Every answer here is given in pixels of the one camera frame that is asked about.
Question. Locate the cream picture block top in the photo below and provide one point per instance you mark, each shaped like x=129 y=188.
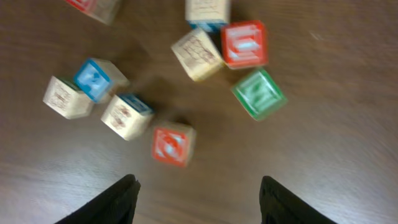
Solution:
x=210 y=15

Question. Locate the green letter N block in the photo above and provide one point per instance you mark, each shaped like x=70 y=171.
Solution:
x=259 y=94

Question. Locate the cream picture block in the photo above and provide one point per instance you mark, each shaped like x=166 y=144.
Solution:
x=210 y=15
x=198 y=55

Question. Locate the blue number 2 block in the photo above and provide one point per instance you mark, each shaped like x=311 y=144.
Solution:
x=97 y=78

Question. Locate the cream block with red side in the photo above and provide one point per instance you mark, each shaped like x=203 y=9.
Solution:
x=67 y=99

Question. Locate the red letter O block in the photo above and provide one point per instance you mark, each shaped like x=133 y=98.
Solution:
x=173 y=143

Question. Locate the red number 3 block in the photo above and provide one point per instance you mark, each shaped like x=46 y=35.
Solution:
x=102 y=10

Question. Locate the cream block with blue side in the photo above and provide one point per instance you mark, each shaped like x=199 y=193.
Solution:
x=127 y=115

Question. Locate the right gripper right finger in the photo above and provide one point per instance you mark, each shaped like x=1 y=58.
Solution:
x=278 y=205

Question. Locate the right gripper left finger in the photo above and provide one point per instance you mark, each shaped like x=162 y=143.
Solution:
x=116 y=205

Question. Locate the cream picture block middle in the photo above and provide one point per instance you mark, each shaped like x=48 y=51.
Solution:
x=198 y=55

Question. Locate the red letter U block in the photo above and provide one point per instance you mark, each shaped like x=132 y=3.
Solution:
x=244 y=44

